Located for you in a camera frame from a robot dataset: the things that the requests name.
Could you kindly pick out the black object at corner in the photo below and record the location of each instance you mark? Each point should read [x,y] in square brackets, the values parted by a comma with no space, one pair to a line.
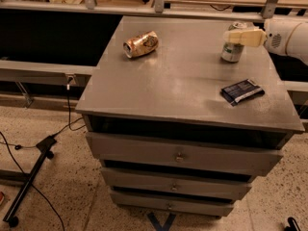
[292,225]

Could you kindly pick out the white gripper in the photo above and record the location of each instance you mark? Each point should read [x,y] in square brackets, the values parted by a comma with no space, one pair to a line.
[275,37]

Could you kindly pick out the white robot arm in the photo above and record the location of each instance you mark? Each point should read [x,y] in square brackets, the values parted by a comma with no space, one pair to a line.
[304,57]

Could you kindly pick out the green 7up soda can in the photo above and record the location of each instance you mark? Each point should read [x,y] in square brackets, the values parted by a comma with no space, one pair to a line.
[232,52]

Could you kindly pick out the top grey drawer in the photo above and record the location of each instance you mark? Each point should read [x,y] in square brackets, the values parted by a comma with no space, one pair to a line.
[246,161]

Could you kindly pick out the grey metal shelf rail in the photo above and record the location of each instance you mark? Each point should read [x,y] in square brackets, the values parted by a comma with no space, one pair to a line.
[42,73]

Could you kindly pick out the grey drawer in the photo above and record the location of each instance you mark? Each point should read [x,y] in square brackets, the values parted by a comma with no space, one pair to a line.
[172,183]
[246,161]
[173,204]

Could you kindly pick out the black stand leg with wheels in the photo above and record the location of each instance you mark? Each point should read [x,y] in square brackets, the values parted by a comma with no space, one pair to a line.
[26,179]

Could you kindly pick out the grey drawer cabinet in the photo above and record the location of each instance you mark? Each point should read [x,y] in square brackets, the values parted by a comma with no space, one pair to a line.
[173,94]

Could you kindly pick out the bottom grey drawer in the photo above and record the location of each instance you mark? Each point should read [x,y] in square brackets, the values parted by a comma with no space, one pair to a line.
[173,204]

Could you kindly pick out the middle grey drawer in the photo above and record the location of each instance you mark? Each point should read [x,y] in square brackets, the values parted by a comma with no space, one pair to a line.
[172,183]

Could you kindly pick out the crushed orange soda can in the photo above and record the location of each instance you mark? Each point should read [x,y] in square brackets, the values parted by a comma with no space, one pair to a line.
[141,45]

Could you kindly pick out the dark blue snack packet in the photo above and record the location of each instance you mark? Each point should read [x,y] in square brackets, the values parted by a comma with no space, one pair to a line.
[241,91]

